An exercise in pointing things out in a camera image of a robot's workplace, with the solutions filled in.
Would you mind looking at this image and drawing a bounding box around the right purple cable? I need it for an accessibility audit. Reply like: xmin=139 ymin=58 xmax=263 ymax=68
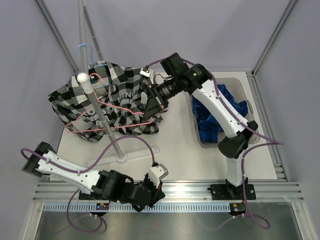
xmin=147 ymin=57 xmax=285 ymax=237

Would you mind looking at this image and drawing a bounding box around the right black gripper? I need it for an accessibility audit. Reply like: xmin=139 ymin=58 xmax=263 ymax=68
xmin=144 ymin=76 xmax=181 ymax=121

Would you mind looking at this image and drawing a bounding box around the black white checkered shirt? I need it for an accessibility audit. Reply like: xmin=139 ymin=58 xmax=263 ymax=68
xmin=48 ymin=61 xmax=163 ymax=143

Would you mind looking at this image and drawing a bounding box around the pink wire hanger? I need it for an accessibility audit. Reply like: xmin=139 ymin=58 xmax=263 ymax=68
xmin=64 ymin=72 xmax=144 ymax=133

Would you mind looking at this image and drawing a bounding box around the blue plaid shirt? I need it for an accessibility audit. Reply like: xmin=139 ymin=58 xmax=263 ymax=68
xmin=191 ymin=80 xmax=249 ymax=137

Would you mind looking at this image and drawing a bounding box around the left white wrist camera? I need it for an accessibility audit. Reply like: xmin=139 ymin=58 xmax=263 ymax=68
xmin=148 ymin=163 xmax=169 ymax=188

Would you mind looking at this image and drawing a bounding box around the grey clothes rack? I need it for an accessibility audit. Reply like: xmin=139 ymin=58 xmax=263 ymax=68
xmin=77 ymin=0 xmax=160 ymax=166

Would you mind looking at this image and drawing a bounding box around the aluminium frame post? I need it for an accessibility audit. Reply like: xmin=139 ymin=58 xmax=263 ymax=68
xmin=245 ymin=0 xmax=299 ymax=182
xmin=34 ymin=0 xmax=79 ymax=72

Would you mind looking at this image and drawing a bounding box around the right aluminium frame post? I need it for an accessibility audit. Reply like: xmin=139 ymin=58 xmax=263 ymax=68
xmin=245 ymin=0 xmax=299 ymax=182

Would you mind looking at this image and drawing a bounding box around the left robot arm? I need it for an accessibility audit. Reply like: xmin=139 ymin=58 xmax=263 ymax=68
xmin=20 ymin=142 xmax=169 ymax=212

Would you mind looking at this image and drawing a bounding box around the aluminium mounting rail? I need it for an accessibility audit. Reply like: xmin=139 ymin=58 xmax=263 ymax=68
xmin=32 ymin=181 xmax=304 ymax=202

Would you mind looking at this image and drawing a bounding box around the left aluminium frame post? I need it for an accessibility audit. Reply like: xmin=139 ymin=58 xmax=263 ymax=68
xmin=34 ymin=0 xmax=79 ymax=72

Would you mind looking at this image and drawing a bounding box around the blue wire hanger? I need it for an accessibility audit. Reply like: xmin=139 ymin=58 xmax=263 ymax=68
xmin=74 ymin=43 xmax=110 ymax=89

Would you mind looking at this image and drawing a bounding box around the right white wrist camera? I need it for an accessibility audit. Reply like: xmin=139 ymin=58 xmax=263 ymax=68
xmin=139 ymin=65 xmax=154 ymax=81

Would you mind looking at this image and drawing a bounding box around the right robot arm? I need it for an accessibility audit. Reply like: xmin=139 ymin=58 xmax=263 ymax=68
xmin=143 ymin=52 xmax=258 ymax=201

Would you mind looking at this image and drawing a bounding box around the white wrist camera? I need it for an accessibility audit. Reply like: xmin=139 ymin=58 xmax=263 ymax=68
xmin=148 ymin=163 xmax=169 ymax=188
xmin=139 ymin=65 xmax=154 ymax=81

